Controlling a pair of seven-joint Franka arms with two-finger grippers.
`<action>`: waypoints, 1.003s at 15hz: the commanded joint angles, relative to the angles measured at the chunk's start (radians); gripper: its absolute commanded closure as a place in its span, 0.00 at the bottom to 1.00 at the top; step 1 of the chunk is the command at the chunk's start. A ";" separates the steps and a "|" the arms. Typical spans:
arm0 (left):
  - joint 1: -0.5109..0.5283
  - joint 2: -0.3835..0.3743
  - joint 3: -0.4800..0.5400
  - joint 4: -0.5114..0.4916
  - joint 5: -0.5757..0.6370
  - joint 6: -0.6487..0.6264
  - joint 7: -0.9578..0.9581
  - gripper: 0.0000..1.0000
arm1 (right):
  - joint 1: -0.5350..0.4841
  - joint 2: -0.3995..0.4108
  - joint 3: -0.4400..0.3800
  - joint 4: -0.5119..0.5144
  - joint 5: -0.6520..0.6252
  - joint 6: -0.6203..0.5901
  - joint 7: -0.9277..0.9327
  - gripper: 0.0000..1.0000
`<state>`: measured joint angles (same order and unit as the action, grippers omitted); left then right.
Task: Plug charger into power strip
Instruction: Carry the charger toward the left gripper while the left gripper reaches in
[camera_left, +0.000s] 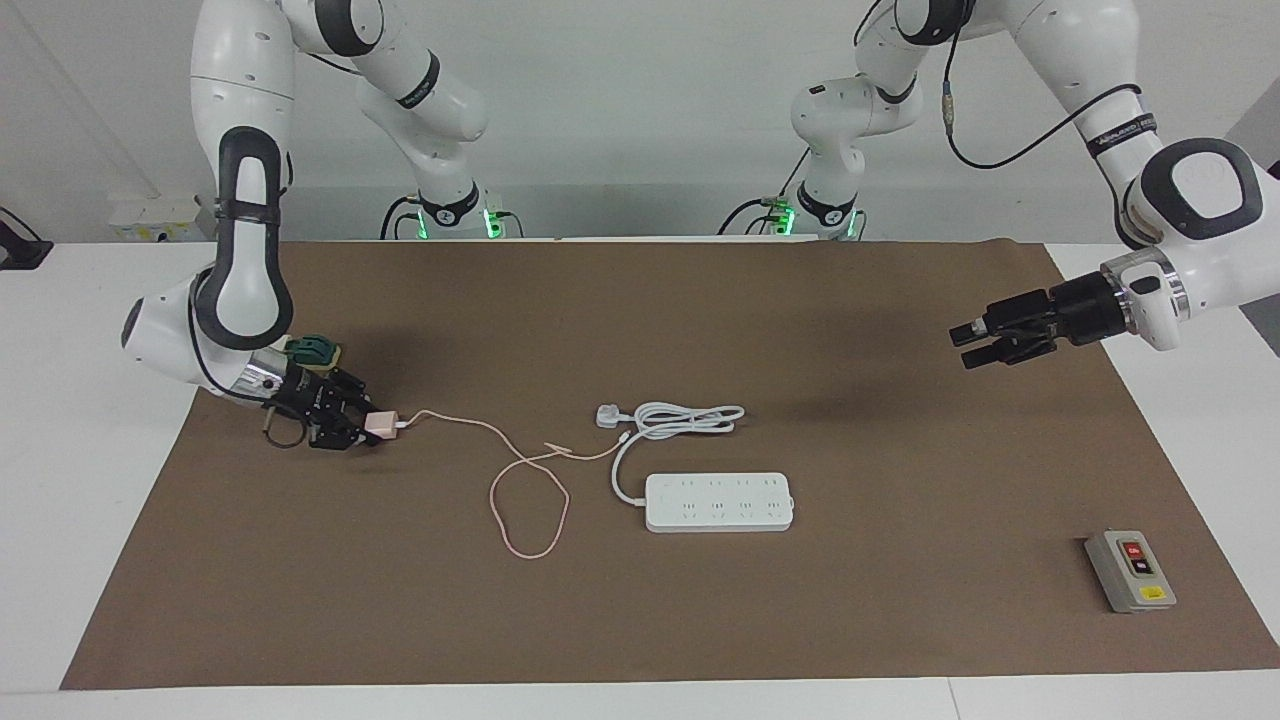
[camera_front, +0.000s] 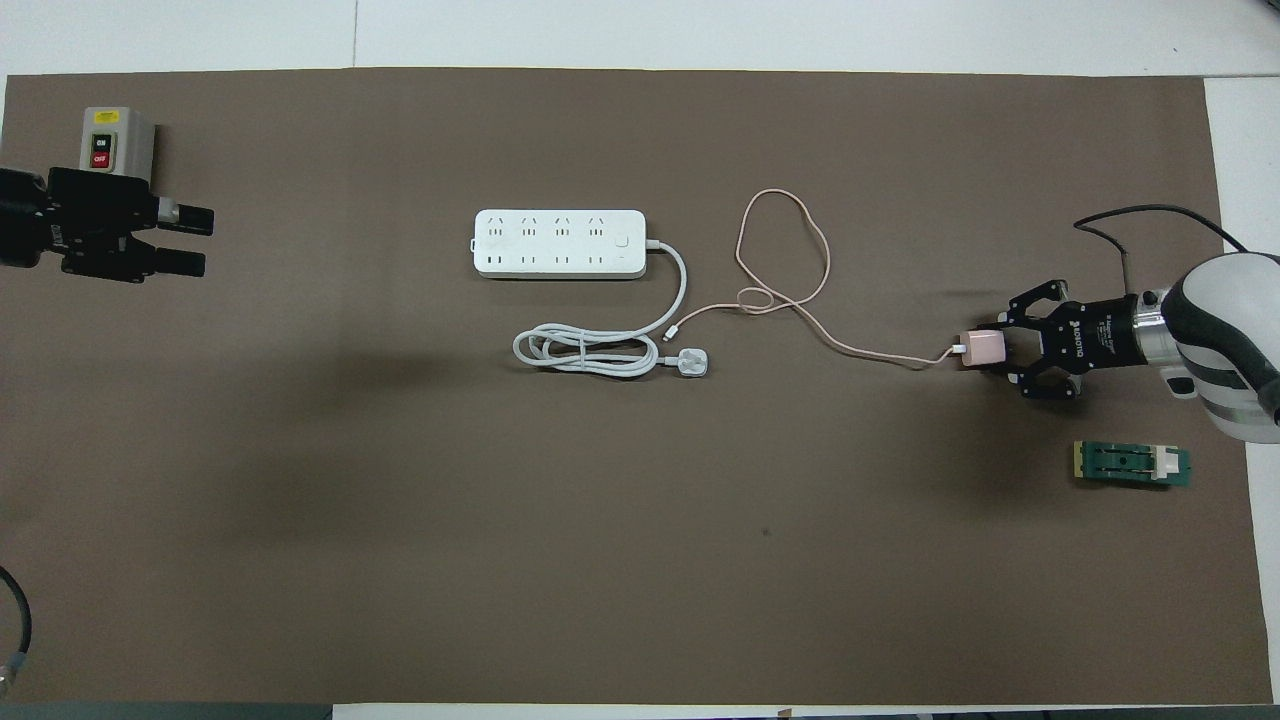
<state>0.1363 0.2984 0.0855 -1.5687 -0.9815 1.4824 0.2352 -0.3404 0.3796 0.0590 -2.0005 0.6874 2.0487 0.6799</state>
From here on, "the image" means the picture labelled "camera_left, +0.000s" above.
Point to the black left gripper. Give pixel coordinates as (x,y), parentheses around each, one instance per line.
(1085,308)

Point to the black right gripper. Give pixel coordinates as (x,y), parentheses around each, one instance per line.
(305,395)

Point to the pink charger block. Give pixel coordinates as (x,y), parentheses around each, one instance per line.
(383,424)

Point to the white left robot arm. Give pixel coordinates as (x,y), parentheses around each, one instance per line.
(1200,200)

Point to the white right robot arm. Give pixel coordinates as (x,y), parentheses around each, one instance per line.
(240,280)

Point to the white power strip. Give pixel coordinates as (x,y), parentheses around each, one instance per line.
(720,502)

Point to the brown table mat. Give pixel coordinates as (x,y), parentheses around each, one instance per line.
(400,600)

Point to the black clamp stand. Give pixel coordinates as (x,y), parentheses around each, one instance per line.
(20,250)

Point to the green knife switch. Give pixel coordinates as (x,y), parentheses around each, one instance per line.
(318,350)

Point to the grey push-button switch box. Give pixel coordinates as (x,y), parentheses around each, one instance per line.
(1130,570)

